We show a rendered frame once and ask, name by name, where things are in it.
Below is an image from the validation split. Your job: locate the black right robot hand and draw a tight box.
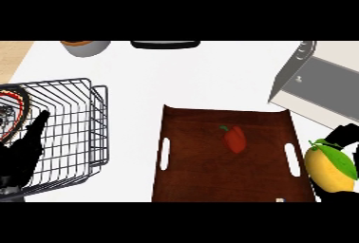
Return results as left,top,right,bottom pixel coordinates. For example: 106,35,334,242
310,122,359,203

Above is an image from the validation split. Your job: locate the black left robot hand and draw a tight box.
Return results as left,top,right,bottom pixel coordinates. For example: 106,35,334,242
0,109,52,190

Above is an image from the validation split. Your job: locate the yellow lemon with green leaf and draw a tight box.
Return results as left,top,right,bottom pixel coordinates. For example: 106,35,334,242
303,138,359,194

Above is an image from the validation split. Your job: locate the brown wooden tray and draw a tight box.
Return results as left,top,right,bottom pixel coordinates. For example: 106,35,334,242
151,103,317,203

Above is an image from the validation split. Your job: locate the round red-rimmed dish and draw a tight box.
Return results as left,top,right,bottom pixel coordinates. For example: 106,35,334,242
0,84,31,143

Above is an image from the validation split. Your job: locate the grey and cream appliance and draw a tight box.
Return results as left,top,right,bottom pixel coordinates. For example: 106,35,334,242
266,40,359,131

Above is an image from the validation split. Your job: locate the red bell pepper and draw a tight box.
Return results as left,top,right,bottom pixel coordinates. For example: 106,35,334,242
218,124,248,155

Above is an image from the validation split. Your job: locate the grey pot with brown contents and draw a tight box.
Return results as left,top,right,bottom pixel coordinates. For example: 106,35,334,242
59,40,112,58

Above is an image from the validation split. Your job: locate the black flat appliance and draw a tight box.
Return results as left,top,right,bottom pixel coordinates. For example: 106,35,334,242
128,40,202,50

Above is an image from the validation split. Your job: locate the dark grey wire tiered basket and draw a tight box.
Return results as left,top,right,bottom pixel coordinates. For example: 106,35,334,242
0,77,111,201

